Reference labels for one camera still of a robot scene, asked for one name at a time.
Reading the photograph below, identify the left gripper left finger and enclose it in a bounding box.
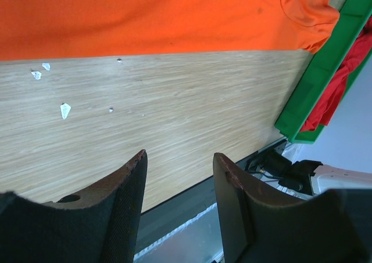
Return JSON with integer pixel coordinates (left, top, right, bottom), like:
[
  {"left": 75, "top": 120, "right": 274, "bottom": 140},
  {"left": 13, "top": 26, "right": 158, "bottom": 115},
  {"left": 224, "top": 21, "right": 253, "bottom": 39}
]
[{"left": 1, "top": 150, "right": 148, "bottom": 262}]

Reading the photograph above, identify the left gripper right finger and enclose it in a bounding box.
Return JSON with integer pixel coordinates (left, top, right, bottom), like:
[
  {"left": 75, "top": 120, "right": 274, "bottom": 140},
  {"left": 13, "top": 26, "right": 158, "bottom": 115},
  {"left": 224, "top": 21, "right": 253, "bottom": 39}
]
[{"left": 213, "top": 153, "right": 369, "bottom": 262}]

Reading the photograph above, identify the orange t shirt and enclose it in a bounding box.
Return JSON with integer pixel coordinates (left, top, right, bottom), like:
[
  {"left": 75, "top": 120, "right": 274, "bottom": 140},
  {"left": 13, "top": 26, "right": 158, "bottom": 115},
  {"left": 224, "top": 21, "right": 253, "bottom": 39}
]
[{"left": 1, "top": 0, "right": 339, "bottom": 60}]

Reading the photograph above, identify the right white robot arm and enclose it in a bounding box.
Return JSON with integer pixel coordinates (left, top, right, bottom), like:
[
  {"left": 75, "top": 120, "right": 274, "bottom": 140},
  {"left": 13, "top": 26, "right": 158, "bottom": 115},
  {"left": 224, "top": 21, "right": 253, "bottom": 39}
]
[{"left": 259, "top": 151, "right": 371, "bottom": 196}]

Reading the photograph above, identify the red t shirt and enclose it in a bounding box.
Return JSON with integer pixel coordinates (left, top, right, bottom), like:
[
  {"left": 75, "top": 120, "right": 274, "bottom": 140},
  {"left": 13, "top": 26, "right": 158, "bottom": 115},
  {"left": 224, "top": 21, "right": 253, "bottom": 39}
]
[{"left": 300, "top": 19, "right": 371, "bottom": 132}]

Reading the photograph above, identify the green plastic bin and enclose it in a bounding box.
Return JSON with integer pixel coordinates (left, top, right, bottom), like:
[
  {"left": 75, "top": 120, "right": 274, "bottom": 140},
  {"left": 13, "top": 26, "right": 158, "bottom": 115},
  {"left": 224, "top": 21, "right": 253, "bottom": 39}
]
[{"left": 274, "top": 0, "right": 371, "bottom": 144}]

